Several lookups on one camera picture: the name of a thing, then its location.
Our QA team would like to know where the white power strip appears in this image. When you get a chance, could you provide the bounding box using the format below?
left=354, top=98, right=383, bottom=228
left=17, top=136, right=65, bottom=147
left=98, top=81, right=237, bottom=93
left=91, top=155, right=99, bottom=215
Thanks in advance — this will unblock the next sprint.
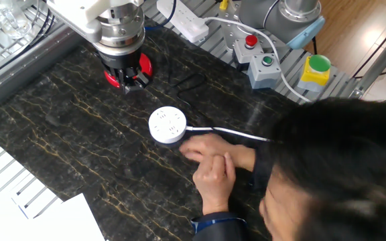
left=155, top=0, right=210, bottom=44

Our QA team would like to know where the person's left hand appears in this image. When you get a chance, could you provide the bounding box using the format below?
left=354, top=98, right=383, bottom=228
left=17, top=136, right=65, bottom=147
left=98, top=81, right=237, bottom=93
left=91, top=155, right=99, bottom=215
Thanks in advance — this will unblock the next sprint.
left=192, top=152, right=237, bottom=210

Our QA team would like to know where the person's right forearm navy sleeve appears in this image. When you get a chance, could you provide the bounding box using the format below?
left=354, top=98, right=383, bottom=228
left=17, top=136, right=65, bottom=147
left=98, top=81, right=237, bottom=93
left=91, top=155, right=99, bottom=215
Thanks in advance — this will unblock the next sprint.
left=241, top=142, right=281, bottom=198

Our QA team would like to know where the black floor cable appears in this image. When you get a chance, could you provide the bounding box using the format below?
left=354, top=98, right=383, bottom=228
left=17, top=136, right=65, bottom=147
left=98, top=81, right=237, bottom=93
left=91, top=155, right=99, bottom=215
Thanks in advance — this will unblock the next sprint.
left=352, top=13, right=386, bottom=80

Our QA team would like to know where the aluminium frame post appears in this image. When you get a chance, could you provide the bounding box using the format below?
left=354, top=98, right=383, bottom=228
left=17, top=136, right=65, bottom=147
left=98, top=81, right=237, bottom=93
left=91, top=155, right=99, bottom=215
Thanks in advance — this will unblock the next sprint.
left=348, top=21, right=386, bottom=100

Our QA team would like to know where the black lamp power cord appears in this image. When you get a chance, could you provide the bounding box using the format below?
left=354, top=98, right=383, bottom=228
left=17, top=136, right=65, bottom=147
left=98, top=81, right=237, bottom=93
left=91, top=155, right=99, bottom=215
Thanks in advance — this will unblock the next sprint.
left=166, top=58, right=208, bottom=105

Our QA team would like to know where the person's head black hair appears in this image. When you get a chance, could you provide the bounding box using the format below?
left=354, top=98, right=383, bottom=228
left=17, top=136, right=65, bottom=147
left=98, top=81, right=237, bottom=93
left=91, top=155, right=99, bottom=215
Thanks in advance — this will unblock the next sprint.
left=259, top=96, right=386, bottom=241

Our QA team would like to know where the clear glass jug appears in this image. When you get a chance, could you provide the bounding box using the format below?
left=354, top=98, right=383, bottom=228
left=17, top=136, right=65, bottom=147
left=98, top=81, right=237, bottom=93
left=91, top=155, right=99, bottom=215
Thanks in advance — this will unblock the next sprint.
left=0, top=0, right=33, bottom=39

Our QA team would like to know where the round white power socket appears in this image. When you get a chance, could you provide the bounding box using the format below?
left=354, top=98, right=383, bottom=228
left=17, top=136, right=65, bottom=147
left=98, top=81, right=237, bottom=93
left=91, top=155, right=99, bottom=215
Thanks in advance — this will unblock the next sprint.
left=148, top=106, right=188, bottom=145

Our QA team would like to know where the blue gripper cable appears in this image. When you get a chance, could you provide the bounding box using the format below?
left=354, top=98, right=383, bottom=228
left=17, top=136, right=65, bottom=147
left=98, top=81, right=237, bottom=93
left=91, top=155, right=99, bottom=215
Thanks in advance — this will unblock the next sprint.
left=144, top=0, right=178, bottom=31

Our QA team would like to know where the red gooseneck desk lamp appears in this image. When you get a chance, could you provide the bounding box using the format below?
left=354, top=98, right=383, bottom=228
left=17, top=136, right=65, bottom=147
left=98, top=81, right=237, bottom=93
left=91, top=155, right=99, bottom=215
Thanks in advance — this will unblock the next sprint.
left=104, top=52, right=153, bottom=90

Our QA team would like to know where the white socket cable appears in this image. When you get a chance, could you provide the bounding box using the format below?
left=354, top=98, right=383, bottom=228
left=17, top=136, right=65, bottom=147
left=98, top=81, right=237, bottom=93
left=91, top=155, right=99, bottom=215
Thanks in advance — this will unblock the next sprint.
left=185, top=16, right=313, bottom=143

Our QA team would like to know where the aluminium table side beam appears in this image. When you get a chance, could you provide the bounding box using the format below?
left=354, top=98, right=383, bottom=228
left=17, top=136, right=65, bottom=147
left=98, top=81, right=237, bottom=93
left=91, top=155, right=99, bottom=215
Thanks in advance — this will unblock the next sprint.
left=0, top=21, right=85, bottom=118

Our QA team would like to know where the person's right hand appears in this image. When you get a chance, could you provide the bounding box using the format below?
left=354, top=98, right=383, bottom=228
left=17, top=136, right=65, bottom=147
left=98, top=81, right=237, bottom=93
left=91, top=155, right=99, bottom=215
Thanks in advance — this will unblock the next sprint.
left=178, top=133, right=247, bottom=170

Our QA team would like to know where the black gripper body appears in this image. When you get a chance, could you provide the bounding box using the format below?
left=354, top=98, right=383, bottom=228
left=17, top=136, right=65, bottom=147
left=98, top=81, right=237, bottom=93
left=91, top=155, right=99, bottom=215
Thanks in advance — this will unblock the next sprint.
left=97, top=49, right=143, bottom=76

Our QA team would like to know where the grey box red button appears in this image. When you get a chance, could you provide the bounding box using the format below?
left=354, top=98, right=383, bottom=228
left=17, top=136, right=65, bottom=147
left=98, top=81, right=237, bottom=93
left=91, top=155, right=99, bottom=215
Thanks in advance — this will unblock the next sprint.
left=233, top=34, right=265, bottom=65

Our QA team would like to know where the black gripper cable bundle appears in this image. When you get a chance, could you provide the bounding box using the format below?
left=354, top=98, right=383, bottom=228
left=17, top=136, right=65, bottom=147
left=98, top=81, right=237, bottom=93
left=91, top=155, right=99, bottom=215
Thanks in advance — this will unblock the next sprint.
left=28, top=0, right=57, bottom=48

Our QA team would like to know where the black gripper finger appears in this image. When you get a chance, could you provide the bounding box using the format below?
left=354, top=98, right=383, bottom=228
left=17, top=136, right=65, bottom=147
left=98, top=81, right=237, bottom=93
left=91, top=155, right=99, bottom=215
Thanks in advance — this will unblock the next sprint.
left=116, top=68, right=137, bottom=95
left=134, top=68, right=151, bottom=90

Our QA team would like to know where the yellow box green button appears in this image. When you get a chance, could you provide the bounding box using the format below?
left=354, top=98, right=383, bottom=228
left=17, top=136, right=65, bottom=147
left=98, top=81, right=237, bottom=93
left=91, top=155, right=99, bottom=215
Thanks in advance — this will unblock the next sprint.
left=296, top=54, right=332, bottom=93

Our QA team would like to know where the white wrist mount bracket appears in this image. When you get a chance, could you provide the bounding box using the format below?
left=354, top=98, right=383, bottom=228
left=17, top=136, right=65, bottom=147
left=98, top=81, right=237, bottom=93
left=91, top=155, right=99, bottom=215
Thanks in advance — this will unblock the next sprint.
left=46, top=0, right=145, bottom=44

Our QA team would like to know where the person's left forearm navy sleeve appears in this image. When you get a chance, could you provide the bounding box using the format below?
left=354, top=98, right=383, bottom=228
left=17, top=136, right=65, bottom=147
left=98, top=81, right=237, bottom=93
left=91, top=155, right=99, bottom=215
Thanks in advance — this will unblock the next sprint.
left=190, top=200, right=249, bottom=241

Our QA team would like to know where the grey box green button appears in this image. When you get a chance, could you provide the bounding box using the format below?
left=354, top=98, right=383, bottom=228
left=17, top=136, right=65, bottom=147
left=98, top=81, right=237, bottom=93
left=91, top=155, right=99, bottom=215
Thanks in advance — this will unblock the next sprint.
left=247, top=53, right=283, bottom=90

